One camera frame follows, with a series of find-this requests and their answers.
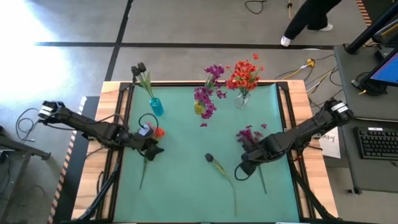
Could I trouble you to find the clear glass vase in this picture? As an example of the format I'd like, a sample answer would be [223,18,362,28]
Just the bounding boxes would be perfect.
[234,89,252,110]

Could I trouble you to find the yellow glass vase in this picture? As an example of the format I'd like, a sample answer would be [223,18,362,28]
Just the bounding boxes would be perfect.
[194,100,206,115]

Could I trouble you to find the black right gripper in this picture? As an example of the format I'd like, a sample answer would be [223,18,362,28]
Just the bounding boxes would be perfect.
[241,136,280,175]

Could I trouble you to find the monitor with blue screen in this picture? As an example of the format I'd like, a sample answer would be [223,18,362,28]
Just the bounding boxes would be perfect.
[368,48,398,88]

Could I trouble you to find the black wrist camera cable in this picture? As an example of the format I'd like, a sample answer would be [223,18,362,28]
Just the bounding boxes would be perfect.
[234,161,251,182]
[137,113,160,131]

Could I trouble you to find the purple artificial flower bunch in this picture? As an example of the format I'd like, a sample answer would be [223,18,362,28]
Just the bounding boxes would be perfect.
[235,123,268,194]
[193,85,218,121]
[203,64,229,100]

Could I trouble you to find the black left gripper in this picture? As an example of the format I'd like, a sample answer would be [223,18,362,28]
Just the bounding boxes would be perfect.
[126,134,165,162]

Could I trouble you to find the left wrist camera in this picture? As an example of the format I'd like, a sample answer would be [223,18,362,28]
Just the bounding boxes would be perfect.
[138,124,153,137]

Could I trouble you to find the orange artificial flower bunch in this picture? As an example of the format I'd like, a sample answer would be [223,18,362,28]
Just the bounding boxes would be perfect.
[225,60,256,99]
[238,52,265,99]
[139,121,167,190]

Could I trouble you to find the black metal table frame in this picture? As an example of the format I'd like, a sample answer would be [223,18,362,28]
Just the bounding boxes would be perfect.
[77,80,335,223]

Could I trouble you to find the black floor mat striped edge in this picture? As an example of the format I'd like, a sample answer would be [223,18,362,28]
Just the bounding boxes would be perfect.
[46,95,103,224]

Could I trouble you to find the black monitor pole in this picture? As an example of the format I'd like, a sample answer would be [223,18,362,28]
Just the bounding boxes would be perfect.
[345,1,398,55]

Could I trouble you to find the black looped floor cable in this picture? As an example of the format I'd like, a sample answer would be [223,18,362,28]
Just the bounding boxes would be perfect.
[14,107,43,143]

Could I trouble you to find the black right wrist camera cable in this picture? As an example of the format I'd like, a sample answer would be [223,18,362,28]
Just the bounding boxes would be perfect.
[234,161,251,182]

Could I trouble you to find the black floor cable bundle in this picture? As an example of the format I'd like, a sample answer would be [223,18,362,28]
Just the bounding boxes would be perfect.
[273,54,345,116]

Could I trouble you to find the grey metal stand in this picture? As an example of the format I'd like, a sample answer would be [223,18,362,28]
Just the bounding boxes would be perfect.
[0,124,52,224]

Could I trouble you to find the orange black striped strip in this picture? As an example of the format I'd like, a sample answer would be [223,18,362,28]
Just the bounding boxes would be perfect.
[355,0,373,27]

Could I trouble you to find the black left wrist camera cable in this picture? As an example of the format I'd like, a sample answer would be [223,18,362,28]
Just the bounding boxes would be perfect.
[137,113,160,131]

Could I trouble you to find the black monitor cables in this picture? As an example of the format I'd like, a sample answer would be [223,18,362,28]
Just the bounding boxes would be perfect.
[350,70,389,96]

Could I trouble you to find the person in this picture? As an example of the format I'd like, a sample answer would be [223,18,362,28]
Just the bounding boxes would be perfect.
[280,0,343,48]

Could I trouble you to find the black keyboard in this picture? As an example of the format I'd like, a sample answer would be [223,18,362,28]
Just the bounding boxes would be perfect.
[354,126,398,161]

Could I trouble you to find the white paper sheet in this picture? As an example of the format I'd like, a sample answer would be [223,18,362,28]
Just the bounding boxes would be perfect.
[318,126,342,159]

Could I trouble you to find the grey desk with monitor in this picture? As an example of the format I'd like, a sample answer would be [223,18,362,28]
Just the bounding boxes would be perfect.
[333,43,398,123]

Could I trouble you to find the yellow floor cable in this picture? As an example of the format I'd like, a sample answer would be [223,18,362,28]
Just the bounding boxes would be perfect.
[287,0,299,21]

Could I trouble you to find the teal table mat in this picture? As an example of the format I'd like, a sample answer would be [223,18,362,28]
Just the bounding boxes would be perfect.
[112,83,300,223]

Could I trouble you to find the yellow plug with cable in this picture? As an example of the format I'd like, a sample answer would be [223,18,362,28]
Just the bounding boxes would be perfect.
[281,58,315,80]

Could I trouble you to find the grey keyboard desk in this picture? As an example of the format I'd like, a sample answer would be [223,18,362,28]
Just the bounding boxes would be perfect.
[338,117,398,194]

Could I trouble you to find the blue glass vase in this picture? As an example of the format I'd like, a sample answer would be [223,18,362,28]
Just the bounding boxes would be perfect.
[149,97,165,118]

